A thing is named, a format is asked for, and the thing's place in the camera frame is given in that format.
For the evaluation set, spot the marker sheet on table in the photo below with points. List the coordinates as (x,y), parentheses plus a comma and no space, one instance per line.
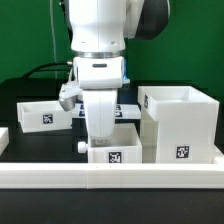
(123,111)

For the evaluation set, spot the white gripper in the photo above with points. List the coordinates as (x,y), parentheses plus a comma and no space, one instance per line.
(99,80)

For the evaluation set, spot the white fence rail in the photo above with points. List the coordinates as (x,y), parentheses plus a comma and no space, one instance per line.
(4,139)
(91,176)

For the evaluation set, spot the white drawer box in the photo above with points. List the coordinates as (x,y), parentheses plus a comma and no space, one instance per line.
(43,116)
(124,147)

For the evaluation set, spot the white rear drawer box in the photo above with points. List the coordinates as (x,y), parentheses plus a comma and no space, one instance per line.
(43,116)

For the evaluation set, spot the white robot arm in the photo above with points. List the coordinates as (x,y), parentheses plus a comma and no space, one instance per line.
(99,30)

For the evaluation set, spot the white left fence rail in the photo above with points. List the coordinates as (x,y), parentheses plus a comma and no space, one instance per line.
(4,139)

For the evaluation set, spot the white front fence rail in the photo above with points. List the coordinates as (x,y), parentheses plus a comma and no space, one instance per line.
(91,176)

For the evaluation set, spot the white drawer cabinet frame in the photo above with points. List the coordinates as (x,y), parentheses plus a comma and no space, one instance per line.
(178,124)

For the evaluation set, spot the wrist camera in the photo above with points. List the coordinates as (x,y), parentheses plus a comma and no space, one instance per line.
(68,95)

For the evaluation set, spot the white front drawer box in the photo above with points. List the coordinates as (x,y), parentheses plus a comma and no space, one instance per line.
(124,147)

